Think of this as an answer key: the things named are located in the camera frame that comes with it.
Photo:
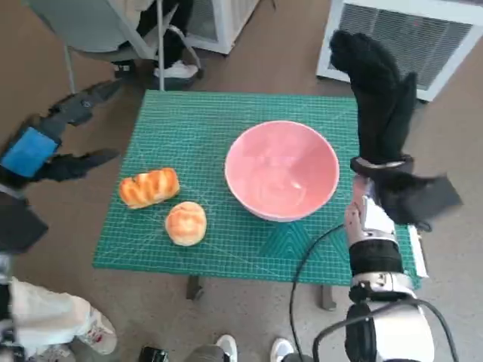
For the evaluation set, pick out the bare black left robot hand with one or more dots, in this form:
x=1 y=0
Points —
x=30 y=151

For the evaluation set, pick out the large white vented cabinet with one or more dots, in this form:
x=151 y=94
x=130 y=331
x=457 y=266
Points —
x=396 y=41

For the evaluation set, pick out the white left robot foot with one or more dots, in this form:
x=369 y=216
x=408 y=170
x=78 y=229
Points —
x=227 y=348

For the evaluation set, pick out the white right robot foot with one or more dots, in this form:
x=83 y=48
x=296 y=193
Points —
x=282 y=350

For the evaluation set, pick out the pink bowl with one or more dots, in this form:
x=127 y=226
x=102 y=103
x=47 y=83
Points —
x=279 y=169

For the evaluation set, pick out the small white vented cabinet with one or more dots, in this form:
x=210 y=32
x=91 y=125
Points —
x=226 y=22

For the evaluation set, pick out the seated person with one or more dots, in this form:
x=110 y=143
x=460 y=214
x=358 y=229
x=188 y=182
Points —
x=171 y=41

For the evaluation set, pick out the black table leg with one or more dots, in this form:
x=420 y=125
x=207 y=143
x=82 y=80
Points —
x=195 y=288
x=327 y=298

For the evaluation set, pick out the green cutting mat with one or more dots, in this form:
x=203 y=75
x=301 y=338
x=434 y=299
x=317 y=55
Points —
x=188 y=132

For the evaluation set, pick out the long toy bread loaf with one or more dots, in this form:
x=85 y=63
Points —
x=149 y=186

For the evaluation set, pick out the small black box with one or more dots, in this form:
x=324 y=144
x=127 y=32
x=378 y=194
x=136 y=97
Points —
x=154 y=355

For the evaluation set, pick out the white robot foot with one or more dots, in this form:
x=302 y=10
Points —
x=227 y=348
x=282 y=350

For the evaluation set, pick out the grey chair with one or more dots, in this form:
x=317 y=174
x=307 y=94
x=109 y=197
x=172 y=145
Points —
x=87 y=26

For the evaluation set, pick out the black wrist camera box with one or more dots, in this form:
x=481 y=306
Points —
x=22 y=226
x=415 y=196

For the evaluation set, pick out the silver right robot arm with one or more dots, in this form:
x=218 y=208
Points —
x=373 y=260

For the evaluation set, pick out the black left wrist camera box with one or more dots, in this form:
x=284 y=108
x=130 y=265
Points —
x=22 y=226

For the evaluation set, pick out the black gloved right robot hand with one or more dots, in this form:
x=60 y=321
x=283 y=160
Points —
x=381 y=113

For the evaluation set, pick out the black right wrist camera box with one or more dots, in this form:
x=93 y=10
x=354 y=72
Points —
x=415 y=196

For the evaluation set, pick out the round toy bread bun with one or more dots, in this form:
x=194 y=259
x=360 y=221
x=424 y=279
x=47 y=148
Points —
x=185 y=224

